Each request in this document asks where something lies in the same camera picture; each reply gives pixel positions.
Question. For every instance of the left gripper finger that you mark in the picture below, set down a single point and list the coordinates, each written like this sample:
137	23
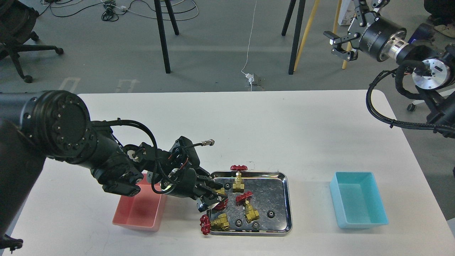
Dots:
207	182
206	201

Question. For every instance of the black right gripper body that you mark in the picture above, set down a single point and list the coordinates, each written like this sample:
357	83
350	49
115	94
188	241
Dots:
383	39

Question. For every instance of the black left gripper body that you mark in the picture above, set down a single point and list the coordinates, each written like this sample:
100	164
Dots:
191	184

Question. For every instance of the brass valve red wheel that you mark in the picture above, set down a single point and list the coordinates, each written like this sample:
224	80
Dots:
223	204

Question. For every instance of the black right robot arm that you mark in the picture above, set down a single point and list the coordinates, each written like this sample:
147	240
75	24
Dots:
421	69

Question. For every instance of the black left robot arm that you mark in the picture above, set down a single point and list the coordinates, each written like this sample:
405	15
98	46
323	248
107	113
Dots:
57	125

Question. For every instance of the white cardboard box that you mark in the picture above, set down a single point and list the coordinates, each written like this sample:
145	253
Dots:
346	12

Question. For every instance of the brass valve tray bottom left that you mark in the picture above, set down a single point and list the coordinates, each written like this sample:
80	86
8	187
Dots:
220	223

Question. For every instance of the brass valve tray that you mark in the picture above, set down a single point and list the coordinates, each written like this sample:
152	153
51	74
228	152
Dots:
220	223
251	213

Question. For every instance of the brass valve top of tray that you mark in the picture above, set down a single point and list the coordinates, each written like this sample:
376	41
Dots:
238	183

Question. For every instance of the brass valve tray centre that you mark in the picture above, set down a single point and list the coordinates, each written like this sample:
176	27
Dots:
251	213

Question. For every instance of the pink plastic box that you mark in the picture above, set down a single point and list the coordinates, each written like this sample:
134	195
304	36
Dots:
141	212

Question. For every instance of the small black gear bottom edge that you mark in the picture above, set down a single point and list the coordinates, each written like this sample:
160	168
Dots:
255	227

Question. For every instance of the blue plastic box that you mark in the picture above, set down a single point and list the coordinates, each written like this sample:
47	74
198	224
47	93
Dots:
357	201

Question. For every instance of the yellow wooden legs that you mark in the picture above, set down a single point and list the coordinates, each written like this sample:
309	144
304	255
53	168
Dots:
309	24

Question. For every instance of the black stand legs centre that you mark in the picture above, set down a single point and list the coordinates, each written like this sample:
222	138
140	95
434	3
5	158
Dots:
297	30

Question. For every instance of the black tripod legs left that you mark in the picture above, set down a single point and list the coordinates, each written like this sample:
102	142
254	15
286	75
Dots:
161	30

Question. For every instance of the black office chair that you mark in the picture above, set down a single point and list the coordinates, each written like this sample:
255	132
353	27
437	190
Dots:
17	21

